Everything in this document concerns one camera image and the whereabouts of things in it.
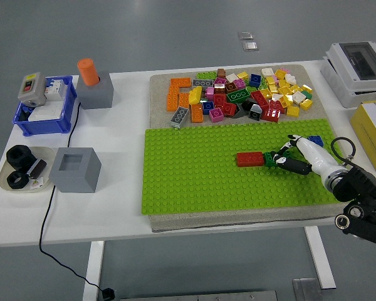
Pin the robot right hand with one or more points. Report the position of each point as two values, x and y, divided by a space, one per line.
313 155

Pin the dark green toy brick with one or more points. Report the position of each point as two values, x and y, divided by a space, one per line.
268 160
238 96

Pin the blue toy brick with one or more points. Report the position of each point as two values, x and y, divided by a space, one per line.
255 81
208 108
316 139

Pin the large red toy brick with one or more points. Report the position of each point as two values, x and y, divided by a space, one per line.
272 112

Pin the black and white toy brick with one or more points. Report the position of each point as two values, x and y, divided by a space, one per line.
257 113

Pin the magenta toy brick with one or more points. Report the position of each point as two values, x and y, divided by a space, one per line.
216 115
240 84
220 81

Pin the brown toy brick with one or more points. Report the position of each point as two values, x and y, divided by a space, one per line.
231 88
222 73

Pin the green studded baseplate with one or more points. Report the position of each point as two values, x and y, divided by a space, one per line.
200 175

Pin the pink toy brick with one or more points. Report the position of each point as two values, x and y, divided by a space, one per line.
210 93

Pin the orange toy brick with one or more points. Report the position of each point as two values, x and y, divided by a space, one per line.
197 113
180 81
184 100
173 99

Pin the yellow sloped toy brick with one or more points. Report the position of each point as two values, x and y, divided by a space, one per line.
195 96

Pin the grey toy brick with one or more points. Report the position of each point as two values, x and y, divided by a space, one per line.
203 83
179 117

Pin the lime green toy brick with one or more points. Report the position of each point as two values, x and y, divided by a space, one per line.
206 76

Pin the yellow cardboard box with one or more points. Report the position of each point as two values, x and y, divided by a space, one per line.
368 138

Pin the white junction box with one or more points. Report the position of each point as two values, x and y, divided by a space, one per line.
348 98

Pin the white table leg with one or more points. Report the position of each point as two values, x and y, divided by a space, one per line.
94 266
319 257

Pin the white distribution box with window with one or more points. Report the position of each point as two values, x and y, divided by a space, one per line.
336 52

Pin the metal floor socket plate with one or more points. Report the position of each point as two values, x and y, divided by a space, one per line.
250 46
246 35

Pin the small grey metal plate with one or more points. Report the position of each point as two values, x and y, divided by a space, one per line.
307 290

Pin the grey-brown mat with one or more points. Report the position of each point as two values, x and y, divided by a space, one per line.
158 94

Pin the grey block with round socket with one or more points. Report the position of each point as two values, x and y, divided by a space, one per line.
95 96

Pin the orange cylinder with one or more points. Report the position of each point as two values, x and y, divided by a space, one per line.
88 71

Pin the grey block with square recess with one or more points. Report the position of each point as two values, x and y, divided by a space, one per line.
72 179

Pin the black plug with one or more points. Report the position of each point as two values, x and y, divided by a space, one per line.
108 293

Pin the beige tray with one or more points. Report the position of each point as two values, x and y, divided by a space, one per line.
48 154

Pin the white circuit breaker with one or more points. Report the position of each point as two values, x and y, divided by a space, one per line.
54 90

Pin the blue plastic bin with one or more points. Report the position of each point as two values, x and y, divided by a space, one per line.
44 127

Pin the white warning label card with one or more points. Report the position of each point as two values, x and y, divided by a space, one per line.
36 185

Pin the black part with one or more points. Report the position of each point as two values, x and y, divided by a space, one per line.
24 114

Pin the large black nut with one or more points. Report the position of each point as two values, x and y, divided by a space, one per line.
18 157

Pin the small black nut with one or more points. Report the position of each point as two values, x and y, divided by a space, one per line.
12 182

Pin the white wall switch panel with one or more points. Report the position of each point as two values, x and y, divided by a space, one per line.
45 114

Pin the grey push-button switch box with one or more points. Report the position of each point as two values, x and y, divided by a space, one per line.
31 88

